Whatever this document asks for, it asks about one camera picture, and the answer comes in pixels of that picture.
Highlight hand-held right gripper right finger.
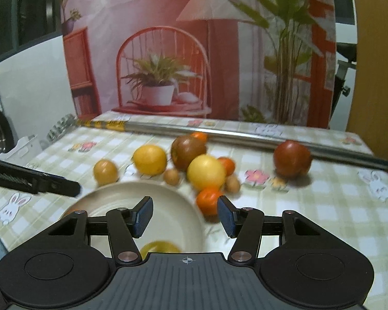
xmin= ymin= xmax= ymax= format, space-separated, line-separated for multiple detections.
xmin=217 ymin=195 xmax=330 ymax=264

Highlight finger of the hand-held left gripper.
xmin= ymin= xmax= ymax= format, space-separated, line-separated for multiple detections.
xmin=0 ymin=157 xmax=82 ymax=198

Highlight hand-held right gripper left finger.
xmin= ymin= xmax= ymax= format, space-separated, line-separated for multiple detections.
xmin=42 ymin=196 xmax=154 ymax=265

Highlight small brown kiwi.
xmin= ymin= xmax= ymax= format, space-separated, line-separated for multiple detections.
xmin=226 ymin=175 xmax=241 ymax=193

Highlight small brown longan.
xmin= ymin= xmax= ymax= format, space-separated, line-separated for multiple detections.
xmin=163 ymin=168 xmax=180 ymax=186

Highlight large yellow citrus fruit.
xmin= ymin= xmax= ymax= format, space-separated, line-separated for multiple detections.
xmin=186 ymin=155 xmax=227 ymax=191

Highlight round yellow citrus fruit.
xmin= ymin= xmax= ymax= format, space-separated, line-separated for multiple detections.
xmin=132 ymin=144 xmax=168 ymax=176

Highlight small yellow round fruit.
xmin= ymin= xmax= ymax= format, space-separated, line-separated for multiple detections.
xmin=93 ymin=159 xmax=118 ymax=183

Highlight brown green tomato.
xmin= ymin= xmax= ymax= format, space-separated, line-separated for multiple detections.
xmin=171 ymin=135 xmax=208 ymax=172

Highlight red apple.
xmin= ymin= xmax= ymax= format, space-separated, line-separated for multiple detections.
xmin=273 ymin=139 xmax=312 ymax=178

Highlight white plastic part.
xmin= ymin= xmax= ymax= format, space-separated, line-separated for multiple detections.
xmin=0 ymin=135 xmax=42 ymax=165

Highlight metal pole with yellow tape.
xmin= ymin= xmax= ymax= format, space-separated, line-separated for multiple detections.
xmin=76 ymin=119 xmax=388 ymax=172

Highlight checkered printed tablecloth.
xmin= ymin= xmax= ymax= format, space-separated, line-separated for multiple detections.
xmin=0 ymin=111 xmax=388 ymax=310

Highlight dark window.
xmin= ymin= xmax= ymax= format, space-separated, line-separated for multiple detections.
xmin=13 ymin=0 xmax=63 ymax=50

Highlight black metal stand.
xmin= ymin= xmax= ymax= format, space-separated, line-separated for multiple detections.
xmin=330 ymin=42 xmax=358 ymax=120

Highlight wooden door panel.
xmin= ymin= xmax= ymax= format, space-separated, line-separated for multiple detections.
xmin=346 ymin=0 xmax=388 ymax=165

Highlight metal toothed bracket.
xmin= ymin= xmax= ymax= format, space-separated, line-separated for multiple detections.
xmin=40 ymin=114 xmax=76 ymax=149

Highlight wall poster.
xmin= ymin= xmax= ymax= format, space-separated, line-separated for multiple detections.
xmin=61 ymin=0 xmax=338 ymax=130

